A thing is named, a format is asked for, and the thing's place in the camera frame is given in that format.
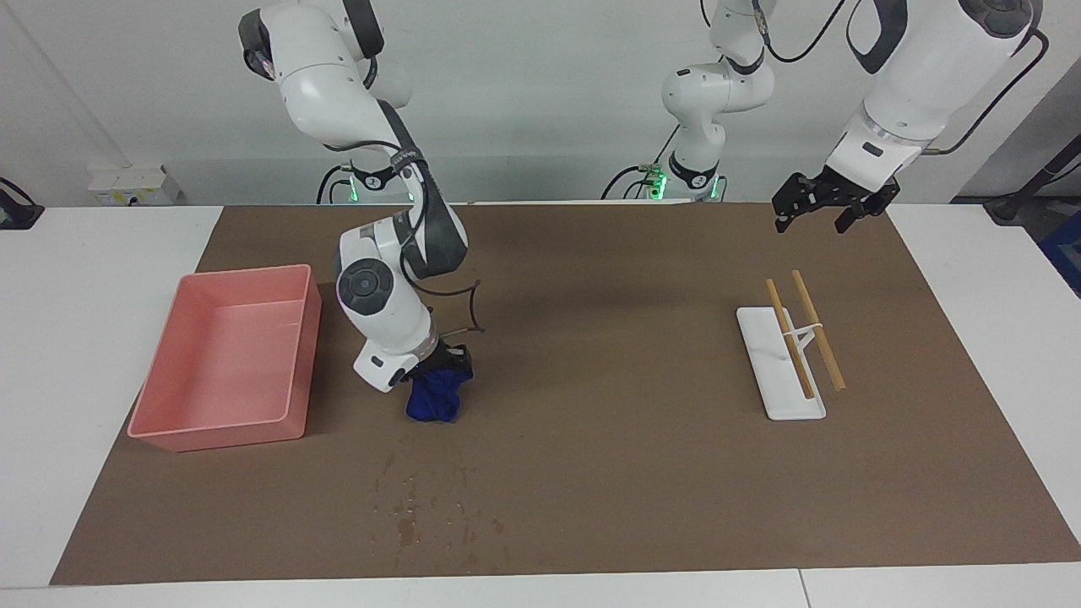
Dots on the brown table mat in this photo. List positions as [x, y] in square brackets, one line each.
[591, 422]

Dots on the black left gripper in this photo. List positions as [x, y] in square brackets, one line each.
[832, 187]

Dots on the black stand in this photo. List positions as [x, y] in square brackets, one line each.
[1009, 207]

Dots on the spilled water drops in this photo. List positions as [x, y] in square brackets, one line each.
[407, 528]

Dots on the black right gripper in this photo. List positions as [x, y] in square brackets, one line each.
[452, 361]

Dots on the pink plastic bin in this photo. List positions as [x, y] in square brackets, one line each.
[228, 363]

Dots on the white rack with wooden rods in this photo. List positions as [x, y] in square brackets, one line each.
[785, 397]

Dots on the dark blue towel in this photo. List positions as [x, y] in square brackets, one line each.
[433, 398]

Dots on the blue crate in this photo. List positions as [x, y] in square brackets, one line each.
[1066, 253]

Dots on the white wall socket box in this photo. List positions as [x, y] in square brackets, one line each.
[127, 184]

